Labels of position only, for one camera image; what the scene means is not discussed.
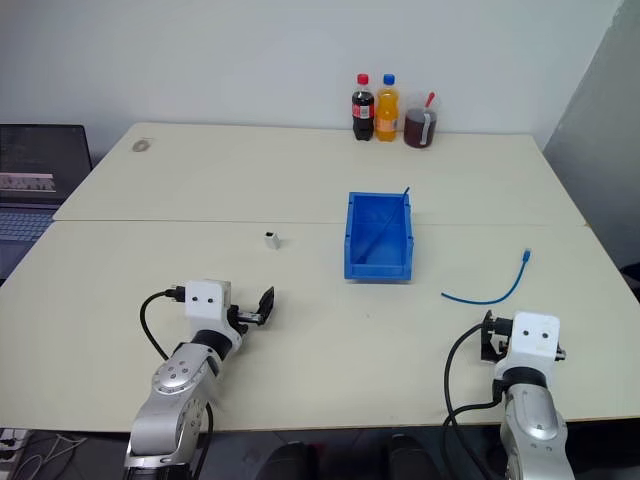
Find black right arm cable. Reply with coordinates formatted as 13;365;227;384
443;321;507;480

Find white power strip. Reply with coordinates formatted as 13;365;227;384
0;428;27;465

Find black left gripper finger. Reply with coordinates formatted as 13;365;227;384
255;285;278;328

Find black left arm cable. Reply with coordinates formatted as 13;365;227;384
139;285;217;480

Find white floor cable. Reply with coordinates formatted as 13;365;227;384
13;431;87;480

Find dark rounded shape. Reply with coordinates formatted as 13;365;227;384
386;433;442;480
266;439;320;480

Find grey partition panel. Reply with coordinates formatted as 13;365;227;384
541;23;640;274

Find clear cup with dark drink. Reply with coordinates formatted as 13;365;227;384
403;96;443;150

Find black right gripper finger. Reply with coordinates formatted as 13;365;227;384
480;309;497;367

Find dark grey laptop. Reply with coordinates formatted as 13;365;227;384
0;124;95;282

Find orange soda bottle blue cap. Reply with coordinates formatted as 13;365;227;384
375;73;401;143

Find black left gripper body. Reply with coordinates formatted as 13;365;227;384
227;304;265;336

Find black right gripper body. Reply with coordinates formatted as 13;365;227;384
491;317;514;360

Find cola bottle with red cap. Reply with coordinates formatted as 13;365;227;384
350;72;377;143

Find blue plastic storage bin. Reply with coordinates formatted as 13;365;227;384
342;190;418;284

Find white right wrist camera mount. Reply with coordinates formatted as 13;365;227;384
504;310;561;372

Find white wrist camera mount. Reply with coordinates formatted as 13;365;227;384
183;279;234;322
504;310;561;372

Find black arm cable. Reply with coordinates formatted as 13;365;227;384
443;321;507;480
139;285;217;480

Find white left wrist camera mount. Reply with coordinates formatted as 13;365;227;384
183;279;234;322

